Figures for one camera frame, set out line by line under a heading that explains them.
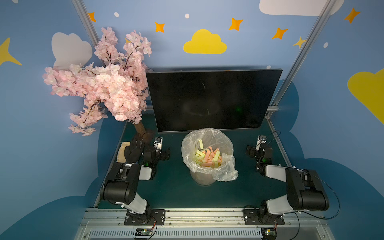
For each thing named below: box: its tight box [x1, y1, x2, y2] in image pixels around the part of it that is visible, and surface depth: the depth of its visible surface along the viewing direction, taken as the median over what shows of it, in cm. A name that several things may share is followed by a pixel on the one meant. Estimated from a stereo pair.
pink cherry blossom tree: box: [43, 27, 152, 137], surface depth 65 cm
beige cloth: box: [116, 141, 131, 163], surface depth 99 cm
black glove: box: [124, 138, 145, 164], surface depth 100 cm
